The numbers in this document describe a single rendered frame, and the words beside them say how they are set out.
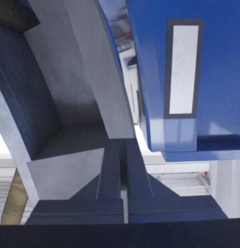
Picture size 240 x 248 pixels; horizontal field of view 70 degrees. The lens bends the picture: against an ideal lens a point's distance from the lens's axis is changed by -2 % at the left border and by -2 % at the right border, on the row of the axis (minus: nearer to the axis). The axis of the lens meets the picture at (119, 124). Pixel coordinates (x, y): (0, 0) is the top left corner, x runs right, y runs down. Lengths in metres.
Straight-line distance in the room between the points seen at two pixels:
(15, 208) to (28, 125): 0.73
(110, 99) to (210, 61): 0.17
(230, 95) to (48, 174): 0.32
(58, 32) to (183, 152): 0.35
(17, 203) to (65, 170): 0.72
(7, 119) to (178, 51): 0.26
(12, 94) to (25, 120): 0.04
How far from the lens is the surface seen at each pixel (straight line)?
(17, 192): 0.99
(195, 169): 10.83
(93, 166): 0.29
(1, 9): 0.43
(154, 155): 9.72
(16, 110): 0.31
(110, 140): 0.15
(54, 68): 0.44
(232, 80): 0.34
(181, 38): 0.26
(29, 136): 0.32
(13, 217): 1.03
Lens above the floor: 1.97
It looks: 17 degrees up
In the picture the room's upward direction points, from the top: 179 degrees clockwise
